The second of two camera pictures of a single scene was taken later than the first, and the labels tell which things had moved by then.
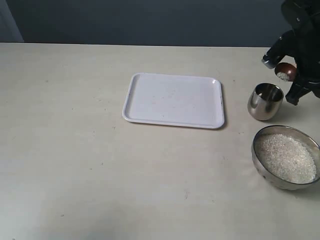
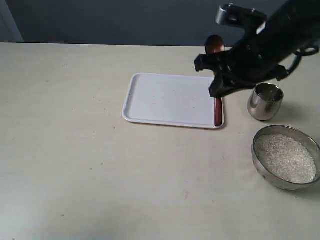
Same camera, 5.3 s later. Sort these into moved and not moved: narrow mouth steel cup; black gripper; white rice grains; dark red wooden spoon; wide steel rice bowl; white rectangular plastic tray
Moved: dark red wooden spoon; black gripper
Not moved: wide steel rice bowl; narrow mouth steel cup; white rice grains; white rectangular plastic tray
